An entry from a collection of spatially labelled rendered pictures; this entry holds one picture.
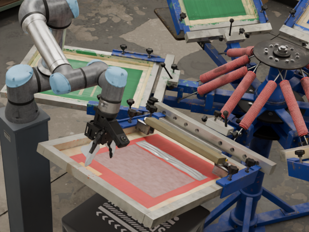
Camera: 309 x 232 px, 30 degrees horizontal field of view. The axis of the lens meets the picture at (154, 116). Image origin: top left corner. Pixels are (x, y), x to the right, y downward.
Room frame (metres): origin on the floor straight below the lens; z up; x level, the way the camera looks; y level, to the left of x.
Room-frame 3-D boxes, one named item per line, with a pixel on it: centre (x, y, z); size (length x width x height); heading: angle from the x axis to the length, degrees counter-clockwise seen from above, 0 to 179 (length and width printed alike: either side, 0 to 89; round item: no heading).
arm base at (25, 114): (2.09, 0.60, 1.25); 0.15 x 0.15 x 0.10
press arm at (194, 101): (2.73, -0.02, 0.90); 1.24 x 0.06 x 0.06; 83
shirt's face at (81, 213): (1.77, 0.04, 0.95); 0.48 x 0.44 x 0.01; 143
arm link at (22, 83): (2.09, 0.59, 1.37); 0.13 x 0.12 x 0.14; 124
